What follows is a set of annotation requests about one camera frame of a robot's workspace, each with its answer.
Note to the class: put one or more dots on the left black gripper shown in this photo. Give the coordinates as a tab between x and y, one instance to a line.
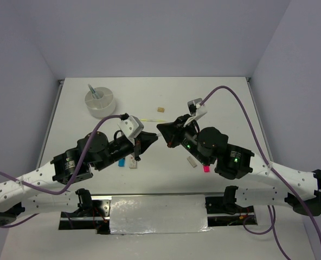
146	139

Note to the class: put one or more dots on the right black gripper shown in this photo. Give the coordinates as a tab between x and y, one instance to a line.
171	131

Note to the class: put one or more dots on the thin yellow highlighter pen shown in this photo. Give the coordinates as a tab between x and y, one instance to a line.
152	120

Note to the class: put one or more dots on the small tan eraser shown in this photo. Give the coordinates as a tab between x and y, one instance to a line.
160	109

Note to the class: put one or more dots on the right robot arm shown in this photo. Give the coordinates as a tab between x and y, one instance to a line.
284	186

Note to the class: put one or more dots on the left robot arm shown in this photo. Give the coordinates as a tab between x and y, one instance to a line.
46	189

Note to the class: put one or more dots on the black blue highlighter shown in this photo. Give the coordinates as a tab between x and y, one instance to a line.
121	162

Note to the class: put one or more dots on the grey white eraser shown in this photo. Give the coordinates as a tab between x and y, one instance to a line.
192	162

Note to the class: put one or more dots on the white round divided container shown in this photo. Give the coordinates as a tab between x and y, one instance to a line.
102	104

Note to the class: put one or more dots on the black pink highlighter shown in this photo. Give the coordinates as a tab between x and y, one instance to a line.
206	169

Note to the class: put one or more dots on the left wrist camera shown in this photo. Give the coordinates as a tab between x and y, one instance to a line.
131	127

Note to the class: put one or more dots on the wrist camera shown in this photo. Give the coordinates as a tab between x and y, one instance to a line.
131	127
196	109

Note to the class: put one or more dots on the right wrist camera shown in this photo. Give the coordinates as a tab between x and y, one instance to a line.
196	109

